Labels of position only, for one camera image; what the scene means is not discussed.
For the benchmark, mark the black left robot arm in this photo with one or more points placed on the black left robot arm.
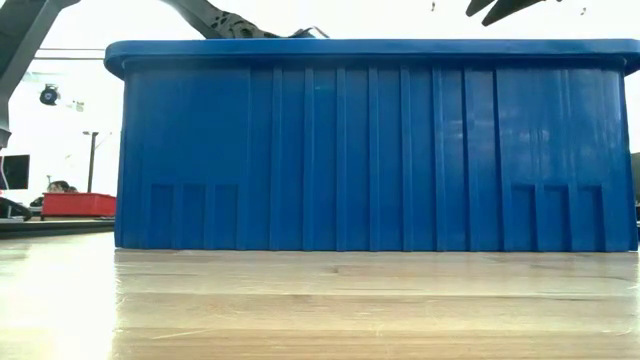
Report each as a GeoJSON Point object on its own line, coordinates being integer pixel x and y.
{"type": "Point", "coordinates": [220, 22]}

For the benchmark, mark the black table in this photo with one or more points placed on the black table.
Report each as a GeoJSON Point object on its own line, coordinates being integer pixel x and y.
{"type": "Point", "coordinates": [55, 226]}

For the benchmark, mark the person's head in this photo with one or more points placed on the person's head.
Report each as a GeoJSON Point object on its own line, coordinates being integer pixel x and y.
{"type": "Point", "coordinates": [60, 187]}

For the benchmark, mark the small round black camera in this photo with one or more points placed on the small round black camera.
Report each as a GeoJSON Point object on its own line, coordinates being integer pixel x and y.
{"type": "Point", "coordinates": [49, 95]}

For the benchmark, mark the black computer monitor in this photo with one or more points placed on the black computer monitor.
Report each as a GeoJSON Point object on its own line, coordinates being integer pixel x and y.
{"type": "Point", "coordinates": [14, 172]}

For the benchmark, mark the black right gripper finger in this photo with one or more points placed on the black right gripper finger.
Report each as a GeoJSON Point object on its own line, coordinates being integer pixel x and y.
{"type": "Point", "coordinates": [481, 6]}
{"type": "Point", "coordinates": [515, 7]}

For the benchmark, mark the blue ribbed plastic bin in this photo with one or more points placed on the blue ribbed plastic bin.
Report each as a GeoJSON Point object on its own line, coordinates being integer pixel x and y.
{"type": "Point", "coordinates": [375, 150]}

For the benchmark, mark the dark thin pole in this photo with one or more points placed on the dark thin pole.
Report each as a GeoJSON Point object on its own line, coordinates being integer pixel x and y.
{"type": "Point", "coordinates": [91, 165]}

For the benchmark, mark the red plastic bin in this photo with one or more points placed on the red plastic bin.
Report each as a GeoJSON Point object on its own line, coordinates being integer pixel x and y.
{"type": "Point", "coordinates": [77, 205]}

